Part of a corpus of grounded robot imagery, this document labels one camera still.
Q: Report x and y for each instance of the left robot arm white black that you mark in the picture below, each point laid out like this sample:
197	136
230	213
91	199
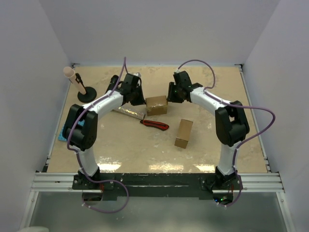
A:
81	139

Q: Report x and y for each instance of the beige microphone on stand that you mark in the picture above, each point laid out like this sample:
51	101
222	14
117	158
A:
72	76

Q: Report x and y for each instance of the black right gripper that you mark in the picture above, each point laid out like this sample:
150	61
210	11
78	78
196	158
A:
170	97

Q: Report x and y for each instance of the silver glitter microphone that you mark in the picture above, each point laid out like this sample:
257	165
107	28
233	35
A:
130	112

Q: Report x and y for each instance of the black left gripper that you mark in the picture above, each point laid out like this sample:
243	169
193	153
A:
141	101

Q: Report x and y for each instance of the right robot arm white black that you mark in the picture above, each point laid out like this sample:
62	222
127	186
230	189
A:
231	124

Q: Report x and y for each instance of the red black utility knife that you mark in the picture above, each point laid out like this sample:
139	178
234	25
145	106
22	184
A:
154	124

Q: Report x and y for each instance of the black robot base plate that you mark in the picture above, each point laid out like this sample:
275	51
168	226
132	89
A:
194	185

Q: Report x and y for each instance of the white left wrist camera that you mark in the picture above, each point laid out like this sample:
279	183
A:
136	74

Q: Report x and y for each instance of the taped cardboard box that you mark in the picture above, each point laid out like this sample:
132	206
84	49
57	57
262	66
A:
156	105

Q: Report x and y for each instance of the blue studded building plate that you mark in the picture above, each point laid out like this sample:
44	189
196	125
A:
61	137

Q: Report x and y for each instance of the small cardboard box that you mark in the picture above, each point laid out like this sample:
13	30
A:
183	133

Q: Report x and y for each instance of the aluminium frame rail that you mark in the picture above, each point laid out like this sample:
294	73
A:
62	182

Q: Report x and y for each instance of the black microphone orange end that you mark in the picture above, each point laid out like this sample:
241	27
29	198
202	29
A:
109	83

